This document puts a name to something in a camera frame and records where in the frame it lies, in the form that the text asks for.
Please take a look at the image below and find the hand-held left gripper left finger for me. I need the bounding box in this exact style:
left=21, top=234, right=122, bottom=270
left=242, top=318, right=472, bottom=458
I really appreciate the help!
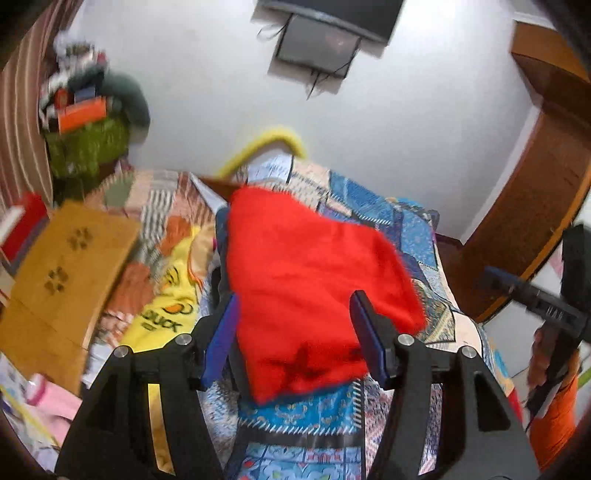
left=54, top=293, right=241, bottom=480

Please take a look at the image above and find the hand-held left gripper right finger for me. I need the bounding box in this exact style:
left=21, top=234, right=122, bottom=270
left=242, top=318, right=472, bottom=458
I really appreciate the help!
left=349, top=291, right=541, bottom=480

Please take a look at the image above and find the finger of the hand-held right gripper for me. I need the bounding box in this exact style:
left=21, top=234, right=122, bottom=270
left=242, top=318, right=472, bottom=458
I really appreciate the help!
left=479, top=265, right=525, bottom=298

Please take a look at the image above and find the red zip jacket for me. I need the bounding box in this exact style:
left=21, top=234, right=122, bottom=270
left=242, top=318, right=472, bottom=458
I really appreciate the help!
left=225, top=187, right=428, bottom=407

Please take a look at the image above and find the person's right forearm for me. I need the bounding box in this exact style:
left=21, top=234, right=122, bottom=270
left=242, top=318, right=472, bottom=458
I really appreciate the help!
left=527, top=351, right=581, bottom=472

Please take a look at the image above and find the person's right hand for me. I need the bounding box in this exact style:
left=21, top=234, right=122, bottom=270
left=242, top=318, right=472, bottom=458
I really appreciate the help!
left=526, top=322, right=583, bottom=391

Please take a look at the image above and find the yellow printed shirt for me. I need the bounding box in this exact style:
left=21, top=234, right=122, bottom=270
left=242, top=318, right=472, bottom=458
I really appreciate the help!
left=117, top=226, right=218, bottom=480

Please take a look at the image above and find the brown wooden door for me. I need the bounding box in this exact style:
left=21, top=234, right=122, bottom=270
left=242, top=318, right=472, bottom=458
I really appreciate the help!
left=455, top=21, right=591, bottom=324

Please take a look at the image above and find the patchwork printed bedspread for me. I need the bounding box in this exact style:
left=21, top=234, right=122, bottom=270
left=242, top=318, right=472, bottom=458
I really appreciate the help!
left=81, top=154, right=525, bottom=480

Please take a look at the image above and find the brown paw print board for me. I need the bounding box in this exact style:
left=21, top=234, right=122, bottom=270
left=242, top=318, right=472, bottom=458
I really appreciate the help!
left=0, top=199, right=143, bottom=397

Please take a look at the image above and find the pink cloth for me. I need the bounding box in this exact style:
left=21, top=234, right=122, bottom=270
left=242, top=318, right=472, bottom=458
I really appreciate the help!
left=25, top=373, right=84, bottom=446

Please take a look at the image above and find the yellow foam tube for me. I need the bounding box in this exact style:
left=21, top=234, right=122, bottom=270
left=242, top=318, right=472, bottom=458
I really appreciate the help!
left=216, top=127, right=308, bottom=181

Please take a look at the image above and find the red book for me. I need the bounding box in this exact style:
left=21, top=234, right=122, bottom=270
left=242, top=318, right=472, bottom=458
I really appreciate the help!
left=0, top=191, right=51, bottom=264

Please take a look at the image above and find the orange box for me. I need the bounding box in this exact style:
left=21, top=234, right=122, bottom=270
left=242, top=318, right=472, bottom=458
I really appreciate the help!
left=56, top=96, right=108, bottom=134

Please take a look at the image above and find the striped curtain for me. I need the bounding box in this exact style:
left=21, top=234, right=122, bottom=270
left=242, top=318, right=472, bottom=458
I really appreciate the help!
left=0, top=0, right=86, bottom=213

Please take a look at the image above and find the wall television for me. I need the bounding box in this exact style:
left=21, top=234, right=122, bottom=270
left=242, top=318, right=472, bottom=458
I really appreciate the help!
left=256, top=0, right=407, bottom=44

